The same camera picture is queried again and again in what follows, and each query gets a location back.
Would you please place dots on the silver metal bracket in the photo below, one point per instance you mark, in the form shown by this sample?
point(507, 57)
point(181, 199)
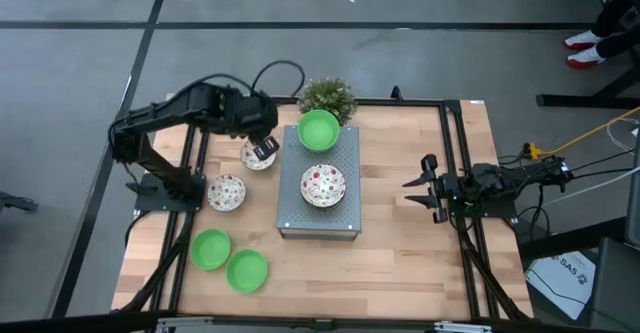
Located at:
point(185, 321)
point(462, 327)

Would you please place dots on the yellow power plug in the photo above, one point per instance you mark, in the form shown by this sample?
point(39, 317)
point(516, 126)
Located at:
point(532, 151)

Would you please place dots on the black crossbar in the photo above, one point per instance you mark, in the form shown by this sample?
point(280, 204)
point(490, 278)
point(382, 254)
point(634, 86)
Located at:
point(75, 323)

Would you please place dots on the white printed paper sheet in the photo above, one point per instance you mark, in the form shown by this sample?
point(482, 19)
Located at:
point(560, 283)

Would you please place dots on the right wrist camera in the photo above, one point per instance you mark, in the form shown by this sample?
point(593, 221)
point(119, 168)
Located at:
point(449, 183)

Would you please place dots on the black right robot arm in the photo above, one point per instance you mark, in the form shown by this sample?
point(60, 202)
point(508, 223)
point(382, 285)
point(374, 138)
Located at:
point(515, 178)

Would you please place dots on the grey panel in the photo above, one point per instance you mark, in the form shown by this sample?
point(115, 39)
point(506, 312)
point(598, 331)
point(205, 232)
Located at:
point(635, 198)

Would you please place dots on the green plastic mini bowl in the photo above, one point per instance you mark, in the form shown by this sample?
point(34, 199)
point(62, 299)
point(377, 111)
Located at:
point(318, 130)
point(210, 249)
point(246, 271)

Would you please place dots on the person's red white shoe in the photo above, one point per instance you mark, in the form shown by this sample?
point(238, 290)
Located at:
point(585, 59)
point(582, 39)

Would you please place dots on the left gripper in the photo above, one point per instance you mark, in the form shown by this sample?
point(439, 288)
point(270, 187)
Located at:
point(250, 118)

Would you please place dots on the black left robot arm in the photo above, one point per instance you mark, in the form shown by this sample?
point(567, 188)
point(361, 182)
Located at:
point(165, 113)

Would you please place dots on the black desk leg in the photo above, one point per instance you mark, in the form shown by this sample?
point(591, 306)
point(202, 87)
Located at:
point(575, 101)

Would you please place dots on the black diagonal beam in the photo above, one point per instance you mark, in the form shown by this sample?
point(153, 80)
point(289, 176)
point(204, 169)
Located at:
point(570, 242)

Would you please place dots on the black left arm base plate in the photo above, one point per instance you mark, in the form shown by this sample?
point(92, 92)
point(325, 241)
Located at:
point(150, 204)

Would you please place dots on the dark grey chair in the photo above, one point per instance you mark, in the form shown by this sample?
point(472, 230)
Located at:
point(617, 283)

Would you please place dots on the person's leg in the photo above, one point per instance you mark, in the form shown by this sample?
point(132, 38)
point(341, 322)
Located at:
point(620, 45)
point(615, 15)

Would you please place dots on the grey perforated metal stand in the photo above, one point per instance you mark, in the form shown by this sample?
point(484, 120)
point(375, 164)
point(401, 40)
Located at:
point(292, 208)

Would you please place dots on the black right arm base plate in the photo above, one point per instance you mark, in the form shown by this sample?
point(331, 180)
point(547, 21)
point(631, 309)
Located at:
point(502, 213)

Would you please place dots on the dark grey furniture foot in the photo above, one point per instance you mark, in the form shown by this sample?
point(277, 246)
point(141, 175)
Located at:
point(17, 203)

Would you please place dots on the small white sticker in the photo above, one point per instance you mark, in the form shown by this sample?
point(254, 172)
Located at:
point(476, 102)

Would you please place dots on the small green potted plant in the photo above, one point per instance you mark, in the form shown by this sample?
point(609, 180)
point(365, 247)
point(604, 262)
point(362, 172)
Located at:
point(327, 95)

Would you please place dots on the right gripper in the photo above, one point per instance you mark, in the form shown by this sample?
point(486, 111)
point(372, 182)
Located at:
point(438, 200)

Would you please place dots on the black aluminium table frame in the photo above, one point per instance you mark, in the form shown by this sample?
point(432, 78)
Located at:
point(400, 101)

